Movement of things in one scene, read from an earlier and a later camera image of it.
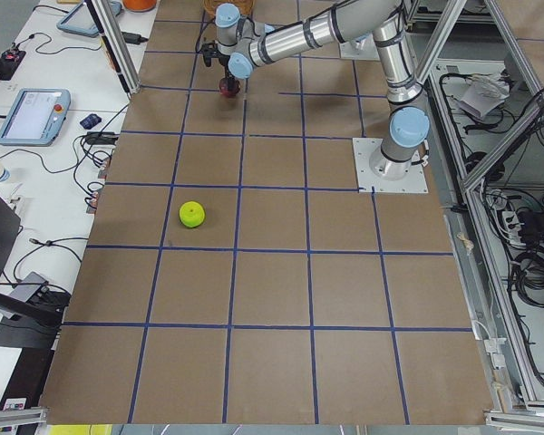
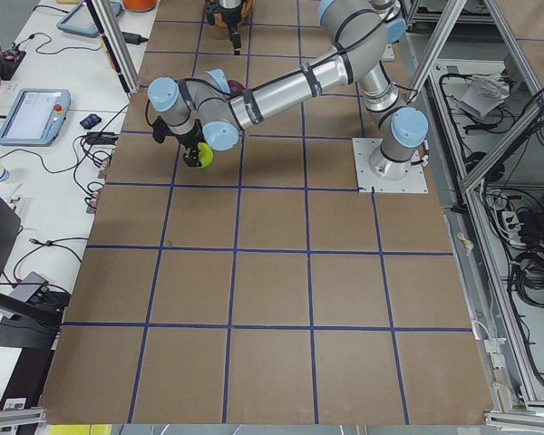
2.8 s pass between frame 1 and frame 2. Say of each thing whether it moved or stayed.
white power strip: stayed
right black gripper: moved
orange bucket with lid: stayed
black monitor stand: stayed
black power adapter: stayed
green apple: moved
